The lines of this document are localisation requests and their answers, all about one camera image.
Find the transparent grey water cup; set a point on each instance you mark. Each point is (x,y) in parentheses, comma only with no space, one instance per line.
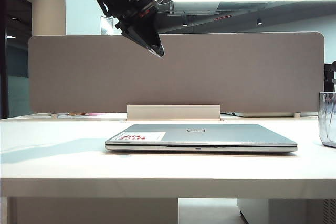
(326,129)

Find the white red laptop sticker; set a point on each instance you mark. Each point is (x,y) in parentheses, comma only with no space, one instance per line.
(155,137)

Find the silver Dell laptop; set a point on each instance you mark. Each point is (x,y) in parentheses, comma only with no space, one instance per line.
(223,134)

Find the black ceiling spot lamp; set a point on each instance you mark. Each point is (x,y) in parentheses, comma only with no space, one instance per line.
(259,22)
(184,24)

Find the red illuminated ceiling sign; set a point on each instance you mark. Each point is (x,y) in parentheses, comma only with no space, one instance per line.
(222,18)

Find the beige fabric desk divider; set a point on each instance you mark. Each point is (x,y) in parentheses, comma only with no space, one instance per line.
(223,77)

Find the pink paper sheet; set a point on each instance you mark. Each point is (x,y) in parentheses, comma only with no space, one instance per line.
(94,114)

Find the orange flat item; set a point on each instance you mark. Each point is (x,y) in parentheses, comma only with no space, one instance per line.
(76,114)

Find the dark glass door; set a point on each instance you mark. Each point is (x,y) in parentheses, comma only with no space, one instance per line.
(15,51)

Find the white desk modesty panel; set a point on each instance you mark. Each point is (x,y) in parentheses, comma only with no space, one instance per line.
(92,211)

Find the white under-desk cabinet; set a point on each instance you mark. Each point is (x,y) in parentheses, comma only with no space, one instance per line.
(288,212)

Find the white wall notice paper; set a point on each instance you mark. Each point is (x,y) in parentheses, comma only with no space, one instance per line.
(105,27)

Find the white divider bracket foot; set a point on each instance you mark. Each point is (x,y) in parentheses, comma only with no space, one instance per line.
(296,115)
(53,116)

